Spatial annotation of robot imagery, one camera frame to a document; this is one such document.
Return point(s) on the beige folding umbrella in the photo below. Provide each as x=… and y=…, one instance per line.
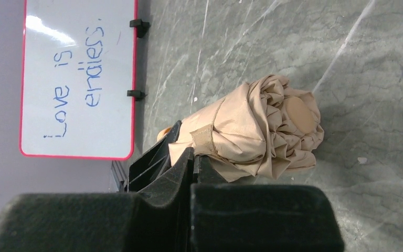
x=262, y=128

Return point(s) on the pink framed whiteboard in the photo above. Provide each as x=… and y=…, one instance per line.
x=78, y=79

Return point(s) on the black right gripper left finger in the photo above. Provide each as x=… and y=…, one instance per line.
x=152, y=219

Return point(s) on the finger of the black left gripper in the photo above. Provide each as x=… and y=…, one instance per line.
x=148, y=167

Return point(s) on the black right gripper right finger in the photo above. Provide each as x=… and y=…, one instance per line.
x=234, y=217

